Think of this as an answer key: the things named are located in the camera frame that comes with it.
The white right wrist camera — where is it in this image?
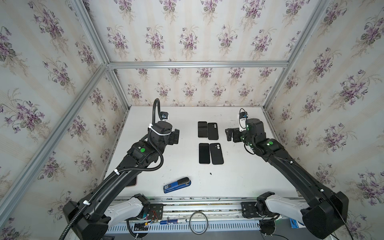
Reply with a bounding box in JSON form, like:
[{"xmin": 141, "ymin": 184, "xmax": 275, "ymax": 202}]
[{"xmin": 239, "ymin": 108, "xmax": 248, "ymax": 120}]

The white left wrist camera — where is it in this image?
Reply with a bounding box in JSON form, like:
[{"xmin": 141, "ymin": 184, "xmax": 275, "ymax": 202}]
[{"xmin": 160, "ymin": 112, "xmax": 169, "ymax": 121}]

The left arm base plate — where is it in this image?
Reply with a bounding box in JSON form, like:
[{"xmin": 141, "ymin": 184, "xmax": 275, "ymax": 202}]
[{"xmin": 134, "ymin": 204, "xmax": 164, "ymax": 221}]

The blue marker pen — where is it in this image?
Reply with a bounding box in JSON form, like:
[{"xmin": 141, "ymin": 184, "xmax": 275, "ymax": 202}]
[{"xmin": 160, "ymin": 219, "xmax": 188, "ymax": 225}]

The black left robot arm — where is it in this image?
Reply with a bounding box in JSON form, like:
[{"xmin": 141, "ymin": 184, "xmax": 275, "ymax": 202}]
[{"xmin": 59, "ymin": 99, "xmax": 180, "ymax": 240}]

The blue white box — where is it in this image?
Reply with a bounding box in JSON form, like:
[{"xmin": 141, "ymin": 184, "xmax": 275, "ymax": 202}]
[{"xmin": 290, "ymin": 219, "xmax": 306, "ymax": 229}]

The blue black stapler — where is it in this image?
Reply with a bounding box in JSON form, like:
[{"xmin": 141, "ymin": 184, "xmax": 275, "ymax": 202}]
[{"xmin": 163, "ymin": 177, "xmax": 192, "ymax": 194}]

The aluminium mounting rail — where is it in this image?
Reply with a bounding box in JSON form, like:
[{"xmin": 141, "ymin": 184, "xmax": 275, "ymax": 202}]
[{"xmin": 76, "ymin": 196, "xmax": 323, "ymax": 224}]

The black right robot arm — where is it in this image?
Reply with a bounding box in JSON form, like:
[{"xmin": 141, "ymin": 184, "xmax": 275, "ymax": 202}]
[{"xmin": 225, "ymin": 118, "xmax": 349, "ymax": 240}]

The black phone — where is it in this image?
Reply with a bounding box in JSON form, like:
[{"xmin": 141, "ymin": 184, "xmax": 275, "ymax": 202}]
[
  {"xmin": 199, "ymin": 143, "xmax": 211, "ymax": 164},
  {"xmin": 126, "ymin": 177, "xmax": 137, "ymax": 187},
  {"xmin": 198, "ymin": 121, "xmax": 208, "ymax": 138}
]

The black cable ring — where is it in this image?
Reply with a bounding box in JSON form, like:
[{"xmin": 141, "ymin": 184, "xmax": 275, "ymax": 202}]
[{"xmin": 188, "ymin": 211, "xmax": 209, "ymax": 235}]

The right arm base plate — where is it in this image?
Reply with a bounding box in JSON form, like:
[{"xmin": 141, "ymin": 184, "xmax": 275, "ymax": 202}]
[{"xmin": 241, "ymin": 202, "xmax": 265, "ymax": 219}]

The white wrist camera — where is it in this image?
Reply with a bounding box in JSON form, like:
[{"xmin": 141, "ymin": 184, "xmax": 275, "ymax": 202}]
[
  {"xmin": 160, "ymin": 112, "xmax": 169, "ymax": 121},
  {"xmin": 239, "ymin": 108, "xmax": 248, "ymax": 120}
]

